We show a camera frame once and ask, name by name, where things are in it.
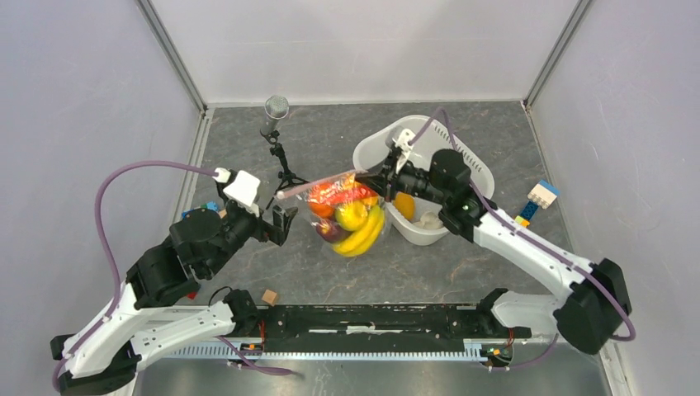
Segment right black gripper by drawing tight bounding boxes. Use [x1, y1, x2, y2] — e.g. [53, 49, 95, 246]
[355, 148, 449, 206]

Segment orange yellow bell pepper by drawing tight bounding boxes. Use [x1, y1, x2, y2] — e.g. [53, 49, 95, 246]
[360, 195, 380, 208]

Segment clear zip top bag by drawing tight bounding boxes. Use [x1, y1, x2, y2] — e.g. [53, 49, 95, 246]
[274, 170, 388, 258]

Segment red toy chili pepper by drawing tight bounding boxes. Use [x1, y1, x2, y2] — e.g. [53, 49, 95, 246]
[329, 182, 378, 206]

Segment dark red toy fruit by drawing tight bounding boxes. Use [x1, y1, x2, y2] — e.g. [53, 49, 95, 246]
[315, 219, 352, 243]

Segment orange toy pumpkin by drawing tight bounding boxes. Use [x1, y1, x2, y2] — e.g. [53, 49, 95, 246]
[308, 186, 335, 219]

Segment yellow toy bananas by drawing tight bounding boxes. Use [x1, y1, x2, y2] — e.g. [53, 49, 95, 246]
[332, 206, 385, 257]

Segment white plastic basin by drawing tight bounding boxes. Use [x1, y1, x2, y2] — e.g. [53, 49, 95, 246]
[352, 115, 495, 246]

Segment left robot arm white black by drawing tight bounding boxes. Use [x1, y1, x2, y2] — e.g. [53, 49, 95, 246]
[50, 200, 298, 395]

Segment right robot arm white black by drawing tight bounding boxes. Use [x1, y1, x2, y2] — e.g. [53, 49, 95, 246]
[357, 148, 637, 355]

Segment orange toy fruit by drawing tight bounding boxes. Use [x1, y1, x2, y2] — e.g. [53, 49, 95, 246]
[392, 192, 415, 222]

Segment white toy mushroom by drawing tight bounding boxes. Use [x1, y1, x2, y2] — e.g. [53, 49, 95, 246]
[413, 211, 443, 230]

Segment small wooden cube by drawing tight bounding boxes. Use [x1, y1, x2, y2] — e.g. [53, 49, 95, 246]
[261, 290, 279, 306]

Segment blue green toy block stack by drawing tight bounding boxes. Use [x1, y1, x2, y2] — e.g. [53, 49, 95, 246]
[181, 201, 221, 219]

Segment silver microphone on tripod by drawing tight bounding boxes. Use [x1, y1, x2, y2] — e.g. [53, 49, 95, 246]
[259, 95, 308, 191]

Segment white blue yellow block stack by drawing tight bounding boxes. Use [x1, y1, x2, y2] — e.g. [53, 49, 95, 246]
[514, 180, 560, 227]

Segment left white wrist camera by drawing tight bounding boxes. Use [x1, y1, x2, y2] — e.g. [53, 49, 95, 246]
[212, 167, 261, 217]

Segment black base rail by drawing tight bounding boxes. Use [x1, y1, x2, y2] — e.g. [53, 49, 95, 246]
[207, 304, 532, 354]

